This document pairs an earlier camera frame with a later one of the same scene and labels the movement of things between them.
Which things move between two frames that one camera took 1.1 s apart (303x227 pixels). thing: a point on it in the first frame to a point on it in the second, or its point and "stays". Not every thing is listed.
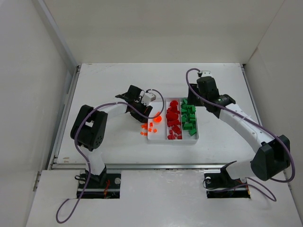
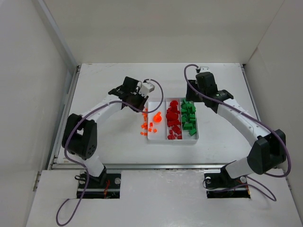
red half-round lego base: [173, 104] stays
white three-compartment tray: [173, 120] stays
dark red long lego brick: [173, 123] stays
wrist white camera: [147, 98] to [146, 88]
